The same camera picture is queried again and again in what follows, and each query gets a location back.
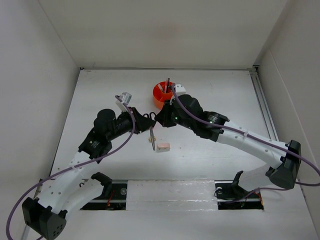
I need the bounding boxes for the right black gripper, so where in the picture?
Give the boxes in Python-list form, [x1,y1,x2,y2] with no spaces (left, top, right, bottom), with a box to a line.
[154,98,195,131]

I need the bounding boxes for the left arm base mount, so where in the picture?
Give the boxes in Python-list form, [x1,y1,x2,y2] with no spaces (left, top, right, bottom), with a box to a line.
[81,172,128,211]

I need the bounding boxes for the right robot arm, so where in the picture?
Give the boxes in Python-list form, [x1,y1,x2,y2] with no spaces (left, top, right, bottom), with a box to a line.
[155,94,301,197]

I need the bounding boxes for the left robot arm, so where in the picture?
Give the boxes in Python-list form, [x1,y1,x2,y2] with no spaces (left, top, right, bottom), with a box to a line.
[22,107,156,240]

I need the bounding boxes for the orange round divided container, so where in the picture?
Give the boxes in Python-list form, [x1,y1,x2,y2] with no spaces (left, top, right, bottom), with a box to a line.
[152,81,173,110]

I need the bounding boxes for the black gel pen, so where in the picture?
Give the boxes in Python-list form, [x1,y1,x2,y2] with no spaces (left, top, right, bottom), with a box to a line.
[167,78,170,94]

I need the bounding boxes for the small tan eraser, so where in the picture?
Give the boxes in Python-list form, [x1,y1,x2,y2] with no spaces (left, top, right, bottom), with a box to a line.
[148,136,156,142]

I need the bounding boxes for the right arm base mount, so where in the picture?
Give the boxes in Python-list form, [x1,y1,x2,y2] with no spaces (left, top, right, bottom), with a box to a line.
[213,170,264,210]

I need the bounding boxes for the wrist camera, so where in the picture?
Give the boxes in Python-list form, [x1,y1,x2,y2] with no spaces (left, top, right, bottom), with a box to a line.
[172,83,187,96]
[115,92,132,112]

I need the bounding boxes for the pink white eraser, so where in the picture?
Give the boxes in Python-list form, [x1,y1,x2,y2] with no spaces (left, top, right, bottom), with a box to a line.
[156,142,171,153]

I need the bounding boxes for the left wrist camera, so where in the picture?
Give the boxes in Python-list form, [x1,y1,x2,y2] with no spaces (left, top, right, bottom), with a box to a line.
[115,92,132,112]

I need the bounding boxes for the black handled scissors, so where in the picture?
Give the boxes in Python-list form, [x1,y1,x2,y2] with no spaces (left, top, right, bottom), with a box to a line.
[143,111,157,151]

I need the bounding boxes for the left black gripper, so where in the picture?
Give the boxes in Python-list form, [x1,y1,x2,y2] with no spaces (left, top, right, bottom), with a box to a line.
[107,106,155,141]

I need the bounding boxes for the aluminium rail right side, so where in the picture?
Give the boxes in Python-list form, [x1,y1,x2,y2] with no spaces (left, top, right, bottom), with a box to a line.
[247,67,279,141]

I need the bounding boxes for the green clear pen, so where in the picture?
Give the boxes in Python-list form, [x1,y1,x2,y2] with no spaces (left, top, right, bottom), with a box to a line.
[157,83,167,94]

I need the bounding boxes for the red clear pen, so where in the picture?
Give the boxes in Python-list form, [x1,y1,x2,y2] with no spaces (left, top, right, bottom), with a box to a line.
[163,78,170,94]

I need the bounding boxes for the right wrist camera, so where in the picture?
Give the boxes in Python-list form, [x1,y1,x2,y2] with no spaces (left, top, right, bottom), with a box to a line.
[172,83,187,96]

